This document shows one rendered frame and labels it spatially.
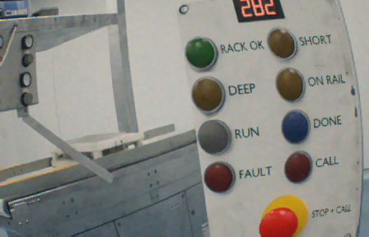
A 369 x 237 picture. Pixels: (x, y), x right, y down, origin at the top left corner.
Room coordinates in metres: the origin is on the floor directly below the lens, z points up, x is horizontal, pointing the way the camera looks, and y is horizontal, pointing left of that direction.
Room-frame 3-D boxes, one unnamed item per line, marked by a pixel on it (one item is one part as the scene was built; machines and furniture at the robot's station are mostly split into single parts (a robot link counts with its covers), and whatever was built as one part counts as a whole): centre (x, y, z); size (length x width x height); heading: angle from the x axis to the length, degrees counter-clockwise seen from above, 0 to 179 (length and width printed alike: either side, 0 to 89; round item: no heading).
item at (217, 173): (0.42, -0.02, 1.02); 0.03 x 0.01 x 0.03; 60
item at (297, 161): (0.38, -0.09, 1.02); 0.03 x 0.01 x 0.03; 60
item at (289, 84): (0.38, -0.09, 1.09); 0.03 x 0.01 x 0.03; 60
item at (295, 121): (0.38, -0.09, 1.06); 0.03 x 0.01 x 0.03; 60
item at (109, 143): (1.46, 0.29, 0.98); 0.25 x 0.24 x 0.02; 60
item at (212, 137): (0.42, -0.02, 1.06); 0.03 x 0.01 x 0.03; 60
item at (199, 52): (0.42, -0.02, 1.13); 0.03 x 0.01 x 0.03; 60
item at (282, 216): (0.39, -0.08, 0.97); 0.04 x 0.04 x 0.04; 60
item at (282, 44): (0.38, -0.09, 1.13); 0.03 x 0.01 x 0.03; 60
